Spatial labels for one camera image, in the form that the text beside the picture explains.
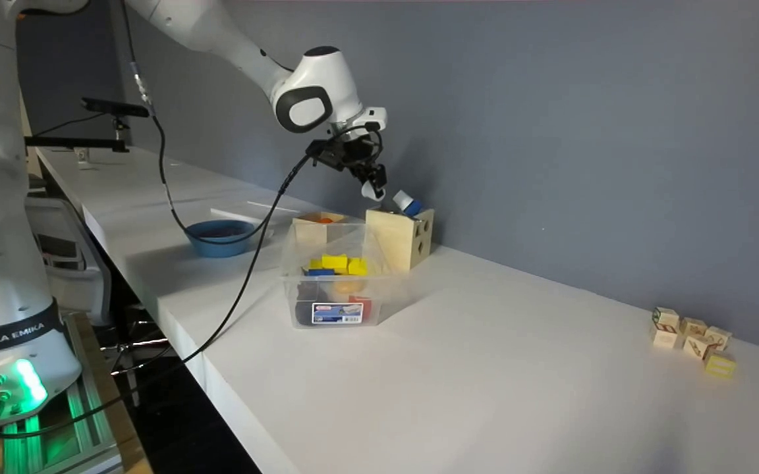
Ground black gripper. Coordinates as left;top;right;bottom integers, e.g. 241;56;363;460
337;129;392;199

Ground wooden shape sorter box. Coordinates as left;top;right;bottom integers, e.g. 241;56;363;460
363;202;439;274

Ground small open wooden box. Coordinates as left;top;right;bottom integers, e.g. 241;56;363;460
291;211;362;249

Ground blue plastic bowl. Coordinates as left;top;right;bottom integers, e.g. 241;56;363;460
182;219;258;261

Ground white control box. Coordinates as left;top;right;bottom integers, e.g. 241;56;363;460
27;195;113;327

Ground yellow toy piece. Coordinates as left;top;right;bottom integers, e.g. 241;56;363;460
304;252;374;278

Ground clear plastic container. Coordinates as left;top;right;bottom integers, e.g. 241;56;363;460
283;220;428;330

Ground small wooden letter block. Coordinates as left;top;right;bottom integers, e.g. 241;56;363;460
677;316;710;341
651;305;684;335
705;323;736;353
684;335;714;362
651;327;681;353

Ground robot mounting platform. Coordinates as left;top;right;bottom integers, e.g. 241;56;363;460
0;305;153;474

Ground yellowish wooden letter block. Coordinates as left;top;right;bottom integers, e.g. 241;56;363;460
705;351;742;382

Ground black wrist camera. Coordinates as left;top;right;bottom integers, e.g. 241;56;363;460
308;140;349;172

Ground black stereo camera bar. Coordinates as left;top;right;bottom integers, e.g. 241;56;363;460
79;94;153;120

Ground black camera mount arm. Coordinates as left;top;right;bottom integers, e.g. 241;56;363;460
21;125;136;154

